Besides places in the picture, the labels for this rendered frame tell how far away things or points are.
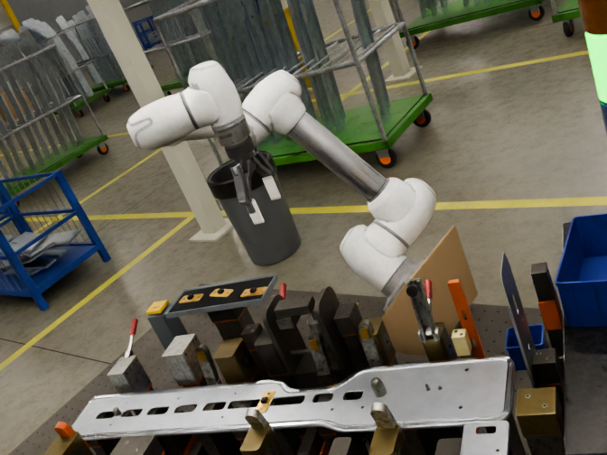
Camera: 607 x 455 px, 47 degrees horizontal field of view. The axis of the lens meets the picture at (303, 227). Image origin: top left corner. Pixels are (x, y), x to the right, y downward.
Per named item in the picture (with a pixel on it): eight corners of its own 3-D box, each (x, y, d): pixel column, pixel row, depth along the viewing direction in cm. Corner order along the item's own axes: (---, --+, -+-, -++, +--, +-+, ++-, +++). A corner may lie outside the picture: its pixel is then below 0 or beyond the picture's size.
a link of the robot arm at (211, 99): (244, 107, 182) (198, 127, 182) (219, 51, 176) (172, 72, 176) (247, 116, 172) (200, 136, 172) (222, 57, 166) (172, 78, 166)
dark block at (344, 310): (381, 429, 207) (332, 318, 191) (386, 413, 213) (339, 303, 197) (397, 429, 205) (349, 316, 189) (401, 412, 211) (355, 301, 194)
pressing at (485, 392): (54, 448, 212) (52, 444, 211) (95, 396, 230) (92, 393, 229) (510, 424, 151) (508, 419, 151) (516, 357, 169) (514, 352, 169)
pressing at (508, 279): (536, 402, 152) (498, 276, 139) (537, 366, 162) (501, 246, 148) (539, 402, 152) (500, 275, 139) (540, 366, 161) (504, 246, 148)
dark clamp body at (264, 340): (300, 441, 217) (252, 346, 202) (311, 413, 227) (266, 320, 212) (321, 440, 214) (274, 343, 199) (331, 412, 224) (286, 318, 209)
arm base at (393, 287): (402, 293, 255) (390, 284, 256) (430, 255, 240) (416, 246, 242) (380, 320, 242) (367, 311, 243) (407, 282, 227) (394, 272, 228)
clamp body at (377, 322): (397, 437, 203) (355, 337, 188) (405, 410, 211) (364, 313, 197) (419, 436, 200) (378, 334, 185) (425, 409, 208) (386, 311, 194)
